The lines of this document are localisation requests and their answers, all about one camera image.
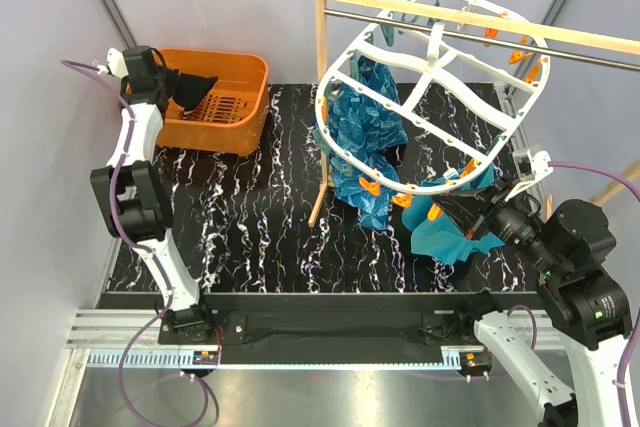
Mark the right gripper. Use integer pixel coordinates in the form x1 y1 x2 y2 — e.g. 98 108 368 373
434 171 565 275

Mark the orange clothespin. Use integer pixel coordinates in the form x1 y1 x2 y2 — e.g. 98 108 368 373
359 176 381 196
391 192 413 209
427 204 443 221

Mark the orange plastic basket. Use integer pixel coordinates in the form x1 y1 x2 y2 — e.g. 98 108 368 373
125 47 271 156

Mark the white round clip hanger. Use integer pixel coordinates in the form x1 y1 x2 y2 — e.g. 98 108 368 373
322 26 539 191

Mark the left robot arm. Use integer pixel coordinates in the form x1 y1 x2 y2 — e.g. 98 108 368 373
90 46 217 344

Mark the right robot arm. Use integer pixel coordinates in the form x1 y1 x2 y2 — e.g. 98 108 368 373
433 181 639 426

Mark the teal cloth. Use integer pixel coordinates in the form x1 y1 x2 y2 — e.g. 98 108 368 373
402 195 504 265

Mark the blue patterned cloth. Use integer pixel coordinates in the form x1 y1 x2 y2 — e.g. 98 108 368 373
313 56 408 231

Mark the green clothespin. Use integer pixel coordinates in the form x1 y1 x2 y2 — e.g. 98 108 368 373
330 158 354 177

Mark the wooden clothes rack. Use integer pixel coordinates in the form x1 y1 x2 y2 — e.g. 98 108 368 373
314 0 639 198

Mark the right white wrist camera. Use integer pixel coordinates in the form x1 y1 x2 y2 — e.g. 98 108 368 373
506 147 553 201

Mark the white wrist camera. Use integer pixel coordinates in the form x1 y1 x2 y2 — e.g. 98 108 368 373
97 48 128 79
506 147 553 201

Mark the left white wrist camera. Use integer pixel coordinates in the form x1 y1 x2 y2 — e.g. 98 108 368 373
97 48 128 79

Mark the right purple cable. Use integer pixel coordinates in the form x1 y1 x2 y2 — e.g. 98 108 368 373
507 160 640 427

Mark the purple cable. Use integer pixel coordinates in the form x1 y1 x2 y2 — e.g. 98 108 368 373
507 160 640 427
60 59 221 424

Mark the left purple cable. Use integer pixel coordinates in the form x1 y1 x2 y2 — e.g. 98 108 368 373
60 59 221 424

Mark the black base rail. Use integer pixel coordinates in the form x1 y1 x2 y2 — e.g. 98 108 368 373
97 291 551 366

